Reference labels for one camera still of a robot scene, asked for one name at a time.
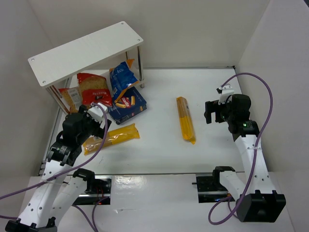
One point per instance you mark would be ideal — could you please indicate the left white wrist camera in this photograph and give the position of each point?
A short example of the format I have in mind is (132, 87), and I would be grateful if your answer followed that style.
(96, 111)

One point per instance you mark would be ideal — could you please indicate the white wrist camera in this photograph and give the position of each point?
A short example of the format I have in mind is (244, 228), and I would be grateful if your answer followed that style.
(225, 93)
(96, 111)

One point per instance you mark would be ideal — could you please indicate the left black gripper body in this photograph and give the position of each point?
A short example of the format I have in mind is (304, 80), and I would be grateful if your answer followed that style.
(101, 128)

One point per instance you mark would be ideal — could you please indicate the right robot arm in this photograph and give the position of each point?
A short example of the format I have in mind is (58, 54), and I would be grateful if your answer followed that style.
(257, 200)

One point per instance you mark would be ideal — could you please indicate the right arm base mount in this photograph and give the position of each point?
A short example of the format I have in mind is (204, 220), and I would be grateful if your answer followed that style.
(207, 190)

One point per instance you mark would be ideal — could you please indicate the yellow spaghetti pack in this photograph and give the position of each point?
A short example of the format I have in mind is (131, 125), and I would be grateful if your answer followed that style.
(185, 119)
(113, 137)

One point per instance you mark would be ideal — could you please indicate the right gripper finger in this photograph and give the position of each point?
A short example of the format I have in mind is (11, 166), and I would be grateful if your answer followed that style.
(212, 107)
(208, 117)

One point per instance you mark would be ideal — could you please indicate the white shelf with metal legs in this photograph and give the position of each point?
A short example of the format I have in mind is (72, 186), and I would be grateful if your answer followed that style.
(63, 62)

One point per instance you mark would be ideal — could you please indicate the red macaroni bag upper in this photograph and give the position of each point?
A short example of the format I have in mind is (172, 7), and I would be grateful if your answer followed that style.
(93, 88)

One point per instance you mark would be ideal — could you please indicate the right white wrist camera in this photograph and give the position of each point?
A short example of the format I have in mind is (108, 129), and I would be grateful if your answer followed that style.
(225, 93)

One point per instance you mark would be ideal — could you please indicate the blue Barilla rigatoni box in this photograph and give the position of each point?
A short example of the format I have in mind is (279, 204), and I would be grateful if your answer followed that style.
(130, 104)

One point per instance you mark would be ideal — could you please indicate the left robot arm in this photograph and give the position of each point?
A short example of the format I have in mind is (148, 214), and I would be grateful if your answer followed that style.
(62, 182)

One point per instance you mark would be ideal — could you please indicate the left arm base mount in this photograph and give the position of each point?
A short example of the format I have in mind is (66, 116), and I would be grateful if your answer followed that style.
(99, 190)

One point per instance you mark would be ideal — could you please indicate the red macaroni bag with label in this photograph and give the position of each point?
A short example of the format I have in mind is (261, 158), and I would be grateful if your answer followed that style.
(72, 98)

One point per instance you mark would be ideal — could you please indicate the blue orange pasta bag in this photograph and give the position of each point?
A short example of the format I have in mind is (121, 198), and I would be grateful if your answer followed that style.
(122, 78)

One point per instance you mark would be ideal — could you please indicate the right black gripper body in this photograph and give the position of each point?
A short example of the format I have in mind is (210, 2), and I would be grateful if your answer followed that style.
(212, 111)

